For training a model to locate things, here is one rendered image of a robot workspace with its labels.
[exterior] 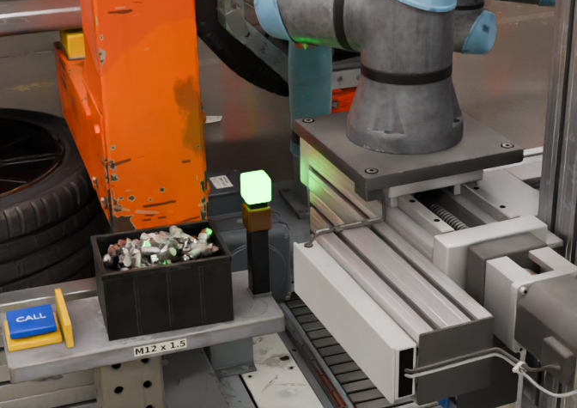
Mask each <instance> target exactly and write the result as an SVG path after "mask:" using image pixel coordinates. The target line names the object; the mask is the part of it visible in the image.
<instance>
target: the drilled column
mask: <svg viewBox="0 0 577 408"><path fill-rule="evenodd" d="M94 384H95V391H96V398H97V406H98V408H166V403H165V393H164V381H163V371H162V360H161V356H154V357H150V358H144V359H140V360H136V361H131V362H123V363H119V364H114V365H109V366H105V367H100V368H94Z"/></svg>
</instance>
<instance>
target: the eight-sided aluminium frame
mask: <svg viewBox="0 0 577 408"><path fill-rule="evenodd" d="M216 9H217V13H218V22H219V23H220V24H221V25H222V26H223V27H224V28H226V30H227V31H228V32H229V33H230V34H231V35H232V36H233V37H235V38H236V39H237V40H239V41H240V42H241V43H242V44H243V45H245V46H246V47H247V48H248V49H249V50H251V51H252V52H253V53H254V54H255V55H257V56H258V57H259V58H260V59H261V60H262V61H264V62H265V63H266V64H267V65H268V66H270V67H271V68H272V69H273V70H274V71H275V72H276V73H277V74H278V75H279V76H281V77H282V79H283V80H284V81H285V82H286V83H287V84H289V58H288V57H287V56H286V55H285V54H284V53H283V52H281V51H280V50H279V49H278V48H277V47H276V46H274V45H273V44H272V43H271V42H270V41H269V40H267V39H266V38H265V37H264V36H263V35H262V34H261V33H260V32H259V31H258V30H257V29H256V28H255V27H253V26H252V25H251V24H250V23H249V22H248V21H246V20H245V19H244V0H217V8H216ZM360 77H361V60H360V59H358V60H351V61H344V62H337V63H332V89H337V88H350V87H356V86H358V83H359V81H360Z"/></svg>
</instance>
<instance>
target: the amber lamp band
mask: <svg viewBox="0 0 577 408"><path fill-rule="evenodd" d="M242 222H243V224H244V226H245V227H246V229H247V231H248V232H249V233H254V232H259V231H265V230H270V229H271V228H272V220H271V207H270V206H269V205H268V207H264V208H259V209H254V210H250V209H249V208H248V206H247V205H246V202H244V203H242Z"/></svg>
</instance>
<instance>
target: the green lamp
mask: <svg viewBox="0 0 577 408"><path fill-rule="evenodd" d="M240 183H241V195H242V197H243V198H244V199H245V201H246V202H247V203H248V204H256V203H263V202H268V201H270V200H271V190H270V178H269V177H268V175H267V174H266V173H265V172H264V171H256V172H250V173H243V174H241V176H240Z"/></svg>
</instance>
